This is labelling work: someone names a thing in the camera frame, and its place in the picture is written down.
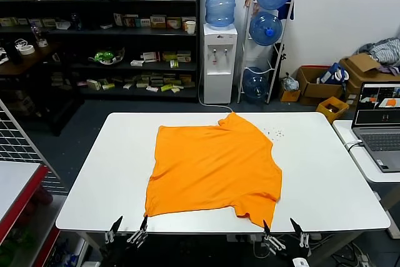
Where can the small green upright box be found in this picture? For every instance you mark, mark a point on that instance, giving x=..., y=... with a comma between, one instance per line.
x=174, y=64

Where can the lime green flat box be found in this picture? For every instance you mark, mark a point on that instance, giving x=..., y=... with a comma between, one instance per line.
x=108, y=86

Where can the blue white bag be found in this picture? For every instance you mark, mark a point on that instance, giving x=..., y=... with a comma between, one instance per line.
x=328, y=74

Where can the small white side table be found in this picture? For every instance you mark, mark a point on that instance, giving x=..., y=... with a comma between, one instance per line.
x=359, y=167

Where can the white paper cup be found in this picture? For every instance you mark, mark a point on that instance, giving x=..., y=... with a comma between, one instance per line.
x=190, y=27

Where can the grey plastic bag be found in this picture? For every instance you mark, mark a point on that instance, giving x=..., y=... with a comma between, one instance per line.
x=290, y=83

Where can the black cylinder container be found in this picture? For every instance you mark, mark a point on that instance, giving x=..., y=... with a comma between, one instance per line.
x=14, y=54

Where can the green white packet bowl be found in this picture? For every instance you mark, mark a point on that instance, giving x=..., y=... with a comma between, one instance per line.
x=106, y=57

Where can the white cube box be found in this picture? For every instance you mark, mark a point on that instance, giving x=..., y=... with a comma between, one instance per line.
x=93, y=84

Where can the white water dispenser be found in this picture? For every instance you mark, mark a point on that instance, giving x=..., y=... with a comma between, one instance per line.
x=220, y=85

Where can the low white box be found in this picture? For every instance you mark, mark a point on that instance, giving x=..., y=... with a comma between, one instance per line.
x=144, y=23

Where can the cream box yellow print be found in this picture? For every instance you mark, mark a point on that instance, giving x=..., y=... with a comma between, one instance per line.
x=158, y=22

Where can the black shelf unit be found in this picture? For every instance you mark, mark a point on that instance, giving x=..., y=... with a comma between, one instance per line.
x=90, y=32

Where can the white power strip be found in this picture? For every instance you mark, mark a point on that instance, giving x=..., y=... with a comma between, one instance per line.
x=237, y=238

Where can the white box red stripe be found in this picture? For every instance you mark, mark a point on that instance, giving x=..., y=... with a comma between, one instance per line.
x=151, y=57

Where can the pile of striped clothes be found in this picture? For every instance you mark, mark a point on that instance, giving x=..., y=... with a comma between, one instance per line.
x=386, y=49

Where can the pale green box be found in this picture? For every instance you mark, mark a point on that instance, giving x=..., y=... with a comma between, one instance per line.
x=49, y=22

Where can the cream orange box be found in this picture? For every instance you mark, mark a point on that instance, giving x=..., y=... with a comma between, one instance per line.
x=184, y=57

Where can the small brown cardboard box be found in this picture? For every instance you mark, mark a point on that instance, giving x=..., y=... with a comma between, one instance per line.
x=289, y=95

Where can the clear plastic bottle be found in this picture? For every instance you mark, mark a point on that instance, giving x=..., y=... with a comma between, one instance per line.
x=37, y=34

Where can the white metal jug rack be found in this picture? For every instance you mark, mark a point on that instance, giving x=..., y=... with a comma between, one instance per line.
x=244, y=45

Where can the upright blue water bottle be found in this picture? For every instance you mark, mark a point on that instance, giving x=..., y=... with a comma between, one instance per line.
x=220, y=7

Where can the yellow green flat box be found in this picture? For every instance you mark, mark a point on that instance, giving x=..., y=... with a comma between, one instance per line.
x=167, y=87

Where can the white tape roll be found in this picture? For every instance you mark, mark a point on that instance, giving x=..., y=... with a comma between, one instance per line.
x=26, y=52

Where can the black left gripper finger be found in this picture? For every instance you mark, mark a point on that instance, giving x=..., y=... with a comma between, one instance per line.
x=143, y=224
x=116, y=224

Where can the dark blue bottle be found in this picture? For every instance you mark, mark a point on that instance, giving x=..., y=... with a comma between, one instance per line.
x=76, y=22

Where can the small white cup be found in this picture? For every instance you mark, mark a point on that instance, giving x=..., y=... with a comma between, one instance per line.
x=42, y=43

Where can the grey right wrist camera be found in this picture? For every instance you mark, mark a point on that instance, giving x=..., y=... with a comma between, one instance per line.
x=300, y=263

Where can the white table red edge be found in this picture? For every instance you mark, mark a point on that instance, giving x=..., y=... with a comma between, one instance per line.
x=15, y=182

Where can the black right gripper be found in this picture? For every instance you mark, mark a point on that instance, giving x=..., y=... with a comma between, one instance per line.
x=290, y=254

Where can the cardboard box with flap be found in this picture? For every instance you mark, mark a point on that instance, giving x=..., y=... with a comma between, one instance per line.
x=362, y=63

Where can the leaning white card box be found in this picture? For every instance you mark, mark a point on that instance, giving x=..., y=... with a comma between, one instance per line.
x=118, y=19

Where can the orange t-shirt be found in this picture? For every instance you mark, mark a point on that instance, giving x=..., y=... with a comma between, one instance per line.
x=212, y=170

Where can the large white table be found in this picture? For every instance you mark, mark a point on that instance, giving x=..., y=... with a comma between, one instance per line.
x=328, y=160

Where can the grey laptop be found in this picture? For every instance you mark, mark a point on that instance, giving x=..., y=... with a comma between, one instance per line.
x=379, y=142

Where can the dark brown wooden table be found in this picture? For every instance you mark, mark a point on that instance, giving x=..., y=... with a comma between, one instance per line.
x=31, y=57

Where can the white tilted box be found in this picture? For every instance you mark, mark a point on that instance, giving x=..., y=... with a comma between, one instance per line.
x=62, y=25

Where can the yellow plastic bin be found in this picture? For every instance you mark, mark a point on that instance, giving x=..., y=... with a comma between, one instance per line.
x=325, y=113

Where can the white box orange print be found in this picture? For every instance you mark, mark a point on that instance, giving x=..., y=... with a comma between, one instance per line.
x=173, y=23

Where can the open brown cardboard box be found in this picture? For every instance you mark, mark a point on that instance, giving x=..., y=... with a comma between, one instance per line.
x=318, y=90

